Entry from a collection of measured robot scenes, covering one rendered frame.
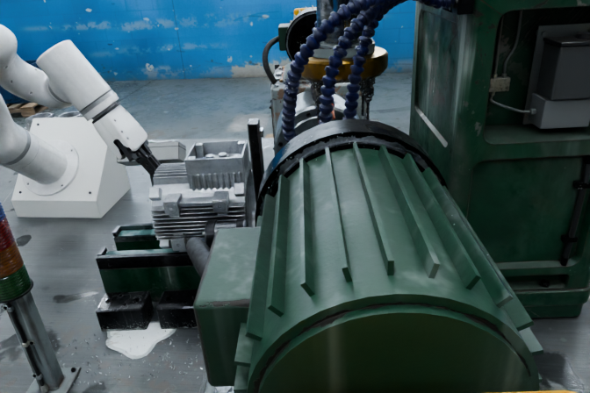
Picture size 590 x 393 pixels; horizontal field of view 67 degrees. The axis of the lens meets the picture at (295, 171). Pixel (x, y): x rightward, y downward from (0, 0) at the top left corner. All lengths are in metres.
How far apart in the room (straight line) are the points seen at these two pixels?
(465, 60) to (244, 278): 0.57
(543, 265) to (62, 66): 1.04
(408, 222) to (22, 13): 7.88
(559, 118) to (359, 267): 0.68
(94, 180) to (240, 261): 1.26
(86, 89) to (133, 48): 6.23
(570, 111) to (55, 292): 1.18
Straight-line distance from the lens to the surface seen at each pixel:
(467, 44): 0.78
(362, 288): 0.23
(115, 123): 1.04
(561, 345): 1.06
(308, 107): 1.16
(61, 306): 1.23
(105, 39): 7.43
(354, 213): 0.29
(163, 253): 1.06
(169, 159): 1.25
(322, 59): 0.86
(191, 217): 0.96
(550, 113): 0.88
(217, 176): 0.95
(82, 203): 1.56
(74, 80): 1.05
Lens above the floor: 1.50
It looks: 25 degrees down
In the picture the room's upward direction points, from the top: 4 degrees counter-clockwise
